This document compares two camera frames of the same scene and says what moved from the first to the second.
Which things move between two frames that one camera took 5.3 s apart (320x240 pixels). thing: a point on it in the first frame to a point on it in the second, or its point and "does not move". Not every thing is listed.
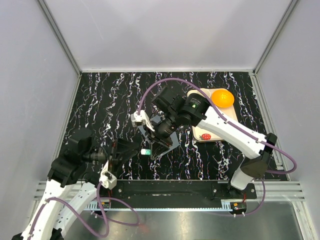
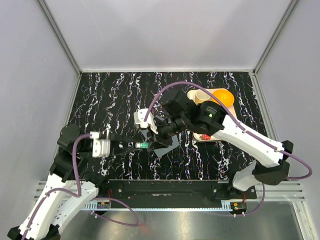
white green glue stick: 146,152 to 143,145
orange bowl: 222,98 does not move
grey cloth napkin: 175,142 does not move
